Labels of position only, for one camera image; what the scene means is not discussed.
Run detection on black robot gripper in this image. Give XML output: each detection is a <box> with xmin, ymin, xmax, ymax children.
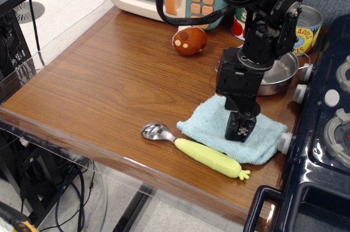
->
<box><xmin>216</xmin><ymin>47</ymin><xmax>263</xmax><ymax>142</ymax></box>

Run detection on light blue towel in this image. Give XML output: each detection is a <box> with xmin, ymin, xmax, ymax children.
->
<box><xmin>177</xmin><ymin>95</ymin><xmax>288</xmax><ymax>165</ymax></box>

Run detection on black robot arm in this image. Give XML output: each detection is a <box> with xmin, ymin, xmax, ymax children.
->
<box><xmin>216</xmin><ymin>0</ymin><xmax>302</xmax><ymax>142</ymax></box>

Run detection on stainless steel pot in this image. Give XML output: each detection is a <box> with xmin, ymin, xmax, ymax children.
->
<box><xmin>215</xmin><ymin>52</ymin><xmax>312</xmax><ymax>96</ymax></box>

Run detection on brown plush muffin toy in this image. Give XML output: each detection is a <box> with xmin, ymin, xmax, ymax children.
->
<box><xmin>172</xmin><ymin>27</ymin><xmax>207</xmax><ymax>56</ymax></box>

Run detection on tomato sauce can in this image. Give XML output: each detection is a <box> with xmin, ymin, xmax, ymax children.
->
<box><xmin>232</xmin><ymin>8</ymin><xmax>247</xmax><ymax>41</ymax></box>

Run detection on dark blue toy stove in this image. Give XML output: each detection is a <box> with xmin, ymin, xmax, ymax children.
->
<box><xmin>244</xmin><ymin>15</ymin><xmax>349</xmax><ymax>231</ymax></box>

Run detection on black table leg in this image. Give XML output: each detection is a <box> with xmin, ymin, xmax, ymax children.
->
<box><xmin>113</xmin><ymin>183</ymin><xmax>156</xmax><ymax>232</ymax></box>

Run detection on pineapple slices can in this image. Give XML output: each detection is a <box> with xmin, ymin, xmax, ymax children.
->
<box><xmin>294</xmin><ymin>5</ymin><xmax>324</xmax><ymax>56</ymax></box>

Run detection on spoon with yellow handle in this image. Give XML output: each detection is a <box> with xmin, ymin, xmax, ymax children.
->
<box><xmin>141</xmin><ymin>123</ymin><xmax>250</xmax><ymax>180</ymax></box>

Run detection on blue floor cable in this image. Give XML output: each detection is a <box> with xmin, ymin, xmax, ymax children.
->
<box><xmin>55</xmin><ymin>165</ymin><xmax>85</xmax><ymax>232</ymax></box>

